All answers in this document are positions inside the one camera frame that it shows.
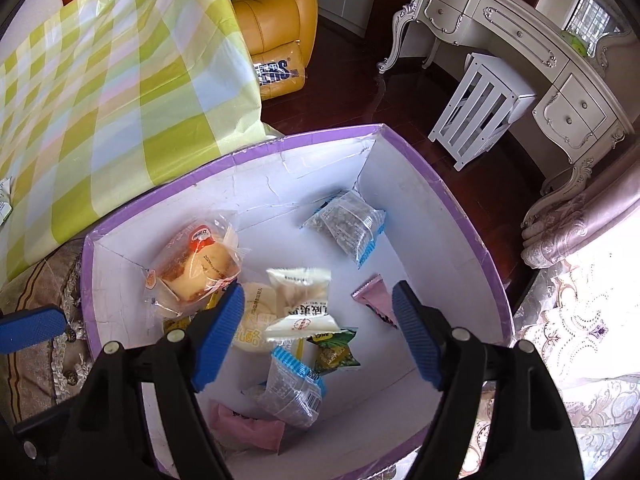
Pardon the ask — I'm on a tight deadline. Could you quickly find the white cardboard box purple rim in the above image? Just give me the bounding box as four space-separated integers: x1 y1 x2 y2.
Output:
80 122 516 480

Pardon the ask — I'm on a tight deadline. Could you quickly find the olive yellow snack packet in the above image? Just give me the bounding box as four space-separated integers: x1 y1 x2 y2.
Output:
162 292 226 336

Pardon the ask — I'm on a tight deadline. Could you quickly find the ornate white mirror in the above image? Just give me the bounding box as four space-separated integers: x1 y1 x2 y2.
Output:
560 0 636 58

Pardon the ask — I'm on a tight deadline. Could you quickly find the clear printed plastic bag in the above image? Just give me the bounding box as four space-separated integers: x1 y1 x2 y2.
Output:
252 55 306 81

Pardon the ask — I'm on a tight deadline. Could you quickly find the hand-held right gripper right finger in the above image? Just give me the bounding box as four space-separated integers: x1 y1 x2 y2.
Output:
391 280 586 480

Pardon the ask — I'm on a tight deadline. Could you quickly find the clear cake packet orange label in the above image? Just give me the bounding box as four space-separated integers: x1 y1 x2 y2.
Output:
142 212 241 318

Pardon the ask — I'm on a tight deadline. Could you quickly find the round cream bun packet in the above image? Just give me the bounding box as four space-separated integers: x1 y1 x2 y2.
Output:
232 282 281 356

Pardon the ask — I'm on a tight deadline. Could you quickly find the ornate white dressing table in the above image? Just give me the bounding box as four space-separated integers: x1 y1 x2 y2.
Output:
377 0 640 196

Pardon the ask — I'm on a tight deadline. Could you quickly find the white green-trim snack packet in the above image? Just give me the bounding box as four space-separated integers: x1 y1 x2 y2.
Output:
0 177 13 226

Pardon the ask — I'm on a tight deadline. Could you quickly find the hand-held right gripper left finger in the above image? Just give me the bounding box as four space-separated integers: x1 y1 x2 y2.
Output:
64 282 246 480

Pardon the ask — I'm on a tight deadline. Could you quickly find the white snack packet black print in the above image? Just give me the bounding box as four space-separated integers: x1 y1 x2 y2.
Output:
264 266 338 346

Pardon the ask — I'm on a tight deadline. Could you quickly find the striped sofa cushion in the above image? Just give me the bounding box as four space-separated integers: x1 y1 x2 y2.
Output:
0 240 101 421

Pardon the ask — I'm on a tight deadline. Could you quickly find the small green object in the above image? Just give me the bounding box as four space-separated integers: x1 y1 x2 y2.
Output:
560 30 588 56

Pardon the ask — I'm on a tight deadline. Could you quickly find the yellow-green checked tablecloth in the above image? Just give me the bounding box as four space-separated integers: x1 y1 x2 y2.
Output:
0 0 286 281

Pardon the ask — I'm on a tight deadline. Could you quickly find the yellow leather armchair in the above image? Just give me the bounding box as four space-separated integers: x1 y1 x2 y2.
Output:
112 0 321 101

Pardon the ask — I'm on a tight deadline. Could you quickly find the small green snack packet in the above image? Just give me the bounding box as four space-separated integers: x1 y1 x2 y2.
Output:
306 327 362 373

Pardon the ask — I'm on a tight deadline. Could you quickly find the white slatted stool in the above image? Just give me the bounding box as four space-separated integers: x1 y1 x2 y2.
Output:
427 52 537 171

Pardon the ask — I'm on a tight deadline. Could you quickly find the blue-edged clear snack packet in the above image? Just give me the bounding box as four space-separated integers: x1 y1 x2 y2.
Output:
300 189 388 268
242 345 326 428

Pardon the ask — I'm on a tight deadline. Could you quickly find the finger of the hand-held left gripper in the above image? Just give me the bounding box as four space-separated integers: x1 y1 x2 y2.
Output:
0 305 68 356
12 395 83 463

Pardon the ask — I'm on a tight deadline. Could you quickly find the pink snack packet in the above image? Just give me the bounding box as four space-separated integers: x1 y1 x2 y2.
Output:
351 274 401 330
209 400 286 453

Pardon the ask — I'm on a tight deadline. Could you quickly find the pink embroidered bedspread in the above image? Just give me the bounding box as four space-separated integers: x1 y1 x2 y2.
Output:
520 150 640 480

